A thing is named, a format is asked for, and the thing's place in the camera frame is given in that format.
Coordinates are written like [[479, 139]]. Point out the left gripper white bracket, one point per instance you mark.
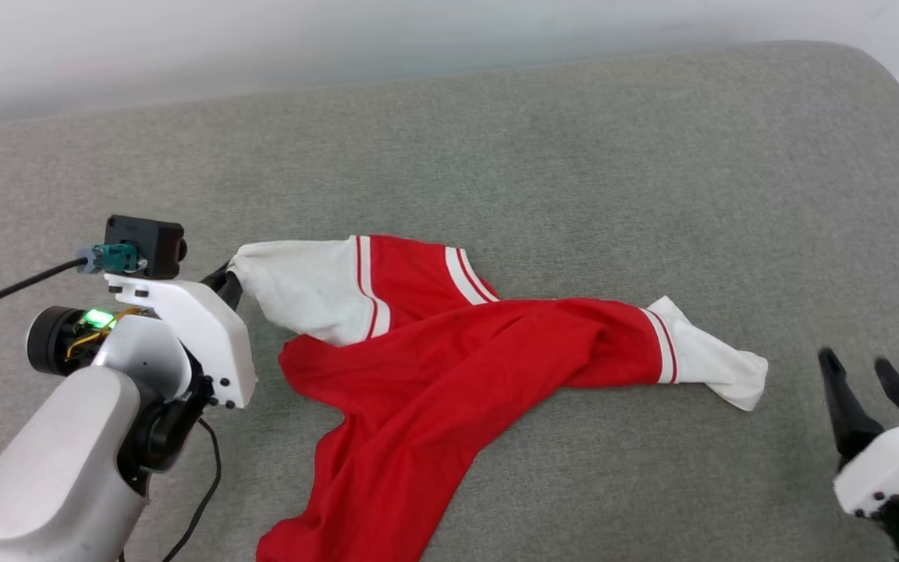
[[207, 343]]

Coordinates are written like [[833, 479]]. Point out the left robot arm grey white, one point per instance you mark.
[[59, 468]]

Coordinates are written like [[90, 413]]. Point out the red white striped garment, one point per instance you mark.
[[434, 390]]

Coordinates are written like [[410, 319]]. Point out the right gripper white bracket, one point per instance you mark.
[[898, 460]]

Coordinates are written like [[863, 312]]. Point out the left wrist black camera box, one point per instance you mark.
[[149, 242]]

